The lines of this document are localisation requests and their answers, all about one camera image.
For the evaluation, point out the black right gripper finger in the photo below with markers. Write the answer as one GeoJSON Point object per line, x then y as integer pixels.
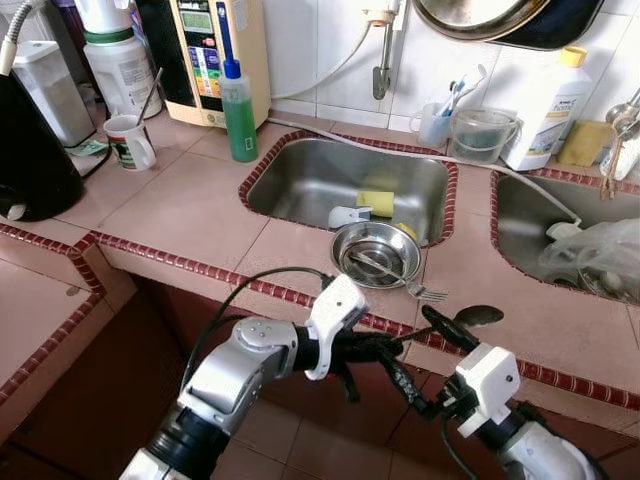
{"type": "Point", "coordinates": [410, 380]}
{"type": "Point", "coordinates": [448, 330]}

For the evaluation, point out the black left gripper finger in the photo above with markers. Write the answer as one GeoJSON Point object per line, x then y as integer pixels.
{"type": "Point", "coordinates": [408, 340]}
{"type": "Point", "coordinates": [351, 382]}

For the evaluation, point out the steel spoon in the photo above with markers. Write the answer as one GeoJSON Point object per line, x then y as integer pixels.
{"type": "Point", "coordinates": [480, 315]}

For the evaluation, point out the round steel bowl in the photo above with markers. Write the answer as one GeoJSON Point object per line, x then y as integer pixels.
{"type": "Point", "coordinates": [400, 260]}

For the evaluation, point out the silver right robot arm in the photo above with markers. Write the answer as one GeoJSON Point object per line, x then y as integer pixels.
{"type": "Point", "coordinates": [545, 455]}

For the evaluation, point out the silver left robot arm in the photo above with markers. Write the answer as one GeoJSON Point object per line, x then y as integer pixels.
{"type": "Point", "coordinates": [230, 370]}

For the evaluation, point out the chrome kitchen faucet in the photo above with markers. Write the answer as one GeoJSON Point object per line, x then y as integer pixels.
{"type": "Point", "coordinates": [622, 120]}

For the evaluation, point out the steel fork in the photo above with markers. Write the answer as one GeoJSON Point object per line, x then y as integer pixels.
{"type": "Point", "coordinates": [430, 293]}

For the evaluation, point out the steel sink basin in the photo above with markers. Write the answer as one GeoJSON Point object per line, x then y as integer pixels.
{"type": "Point", "coordinates": [520, 220]}
{"type": "Point", "coordinates": [320, 180]}

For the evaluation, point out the bright yellow sponge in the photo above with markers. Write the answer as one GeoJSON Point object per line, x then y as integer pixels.
{"type": "Point", "coordinates": [378, 204]}

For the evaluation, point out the clear plastic bag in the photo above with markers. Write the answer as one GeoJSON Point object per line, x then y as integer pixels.
{"type": "Point", "coordinates": [600, 255]}

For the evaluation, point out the clear toothbrush cup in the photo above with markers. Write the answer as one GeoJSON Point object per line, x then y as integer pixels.
{"type": "Point", "coordinates": [435, 128]}

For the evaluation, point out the mustard yellow sponge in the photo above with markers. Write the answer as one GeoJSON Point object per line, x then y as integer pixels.
{"type": "Point", "coordinates": [585, 145]}

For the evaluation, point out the blue white toothbrush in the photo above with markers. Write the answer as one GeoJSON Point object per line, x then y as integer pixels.
{"type": "Point", "coordinates": [458, 95]}

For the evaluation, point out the white yellow-capped detergent bottle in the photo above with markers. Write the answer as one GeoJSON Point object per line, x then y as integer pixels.
{"type": "Point", "coordinates": [545, 115]}

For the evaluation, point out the green dish soap bottle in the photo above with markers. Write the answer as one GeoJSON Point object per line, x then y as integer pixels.
{"type": "Point", "coordinates": [240, 120]}

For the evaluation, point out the beige water ioniser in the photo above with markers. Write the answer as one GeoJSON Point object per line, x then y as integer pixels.
{"type": "Point", "coordinates": [240, 60]}

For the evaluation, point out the hanging steel pan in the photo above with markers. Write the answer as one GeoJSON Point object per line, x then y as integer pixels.
{"type": "Point", "coordinates": [470, 15]}

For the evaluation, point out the beige valve knob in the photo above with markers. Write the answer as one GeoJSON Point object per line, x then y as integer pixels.
{"type": "Point", "coordinates": [382, 14]}

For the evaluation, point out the hanging black pan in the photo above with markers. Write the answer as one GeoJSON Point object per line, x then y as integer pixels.
{"type": "Point", "coordinates": [570, 25]}

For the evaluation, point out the black kettle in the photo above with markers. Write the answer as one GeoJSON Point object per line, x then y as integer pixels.
{"type": "Point", "coordinates": [35, 160]}

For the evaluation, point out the clear storage container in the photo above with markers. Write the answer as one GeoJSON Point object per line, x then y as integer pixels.
{"type": "Point", "coordinates": [55, 95]}

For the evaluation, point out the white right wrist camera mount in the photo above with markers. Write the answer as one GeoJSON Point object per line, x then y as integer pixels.
{"type": "Point", "coordinates": [488, 388]}

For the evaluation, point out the chrome wall tap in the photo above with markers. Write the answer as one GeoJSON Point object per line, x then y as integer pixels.
{"type": "Point", "coordinates": [381, 85]}

